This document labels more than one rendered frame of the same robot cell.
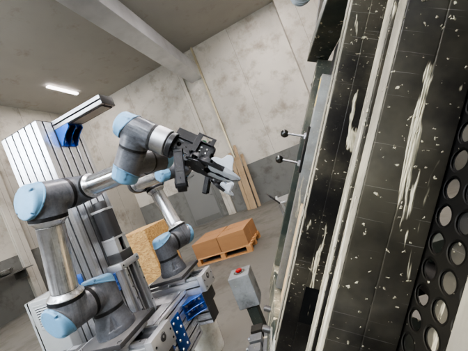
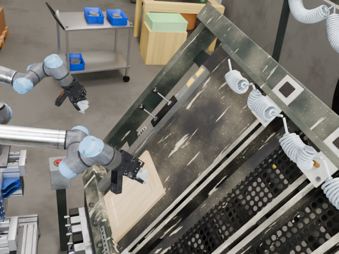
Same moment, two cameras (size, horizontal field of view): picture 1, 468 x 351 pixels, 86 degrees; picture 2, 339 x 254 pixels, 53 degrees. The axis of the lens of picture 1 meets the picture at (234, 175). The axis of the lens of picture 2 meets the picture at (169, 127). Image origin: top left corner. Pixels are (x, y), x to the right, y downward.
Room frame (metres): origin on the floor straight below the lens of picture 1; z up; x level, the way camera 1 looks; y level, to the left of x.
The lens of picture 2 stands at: (-0.16, 0.52, 2.48)
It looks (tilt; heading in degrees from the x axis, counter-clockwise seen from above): 37 degrees down; 324
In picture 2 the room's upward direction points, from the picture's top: 11 degrees clockwise
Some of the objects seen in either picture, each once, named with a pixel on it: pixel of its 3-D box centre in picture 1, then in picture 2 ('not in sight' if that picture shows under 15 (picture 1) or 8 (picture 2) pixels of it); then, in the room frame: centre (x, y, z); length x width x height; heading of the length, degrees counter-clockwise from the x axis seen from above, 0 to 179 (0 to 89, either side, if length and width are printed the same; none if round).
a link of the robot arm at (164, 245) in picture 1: (164, 245); not in sight; (1.51, 0.54, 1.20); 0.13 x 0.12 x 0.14; 139
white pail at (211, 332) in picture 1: (202, 325); not in sight; (2.37, 0.80, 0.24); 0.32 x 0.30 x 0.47; 165
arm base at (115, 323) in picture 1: (112, 317); not in sight; (1.03, 0.68, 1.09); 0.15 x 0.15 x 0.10
